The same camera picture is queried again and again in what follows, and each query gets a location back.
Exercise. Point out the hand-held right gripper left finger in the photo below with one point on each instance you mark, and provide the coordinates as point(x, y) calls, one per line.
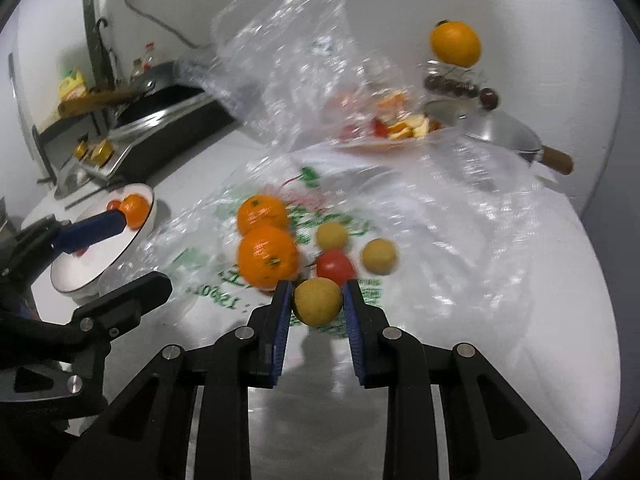
point(280, 335)

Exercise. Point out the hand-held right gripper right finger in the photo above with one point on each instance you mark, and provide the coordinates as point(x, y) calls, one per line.
point(356, 335)

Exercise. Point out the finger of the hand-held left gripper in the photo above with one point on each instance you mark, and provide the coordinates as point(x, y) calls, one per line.
point(95, 227)
point(130, 300)

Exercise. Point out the white plate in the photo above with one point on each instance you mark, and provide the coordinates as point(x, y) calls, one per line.
point(100, 266)

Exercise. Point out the small orange tangerine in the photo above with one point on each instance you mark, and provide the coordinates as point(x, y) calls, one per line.
point(136, 212)
point(262, 215)
point(268, 257)

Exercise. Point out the small yellow round fruit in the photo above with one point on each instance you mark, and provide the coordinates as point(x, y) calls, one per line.
point(318, 302)
point(379, 256)
point(332, 235)

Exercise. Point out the printed plastic bag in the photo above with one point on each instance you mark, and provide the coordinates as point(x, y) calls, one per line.
point(450, 260)

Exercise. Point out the clear box of dark fruits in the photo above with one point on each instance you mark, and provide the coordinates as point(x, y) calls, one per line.
point(450, 87)

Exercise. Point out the black chopstick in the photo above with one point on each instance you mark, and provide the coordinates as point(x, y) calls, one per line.
point(85, 197)

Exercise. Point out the black metal rack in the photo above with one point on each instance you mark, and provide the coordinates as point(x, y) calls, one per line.
point(45, 160)

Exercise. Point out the steel stove with brass knobs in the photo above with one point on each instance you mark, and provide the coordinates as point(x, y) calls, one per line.
point(170, 125)

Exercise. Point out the yellow detergent bottle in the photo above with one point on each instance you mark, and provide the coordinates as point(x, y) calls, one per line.
point(72, 87)

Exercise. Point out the brown oil bottle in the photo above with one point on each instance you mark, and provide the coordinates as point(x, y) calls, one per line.
point(137, 71)

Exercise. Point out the black umbrella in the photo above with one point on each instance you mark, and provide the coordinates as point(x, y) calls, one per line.
point(106, 60)

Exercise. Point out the red-capped bottle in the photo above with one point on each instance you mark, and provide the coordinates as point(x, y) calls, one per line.
point(149, 57)

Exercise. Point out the grey vertical pipe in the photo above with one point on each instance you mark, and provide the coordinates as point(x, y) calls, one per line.
point(92, 20)

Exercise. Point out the pile of fruit peels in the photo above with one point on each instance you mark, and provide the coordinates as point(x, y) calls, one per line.
point(400, 127)

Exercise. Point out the clear crumpled plastic bag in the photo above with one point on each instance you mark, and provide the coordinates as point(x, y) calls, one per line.
point(280, 60)

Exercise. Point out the large orange with stem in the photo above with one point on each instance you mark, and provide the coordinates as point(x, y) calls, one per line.
point(456, 44)

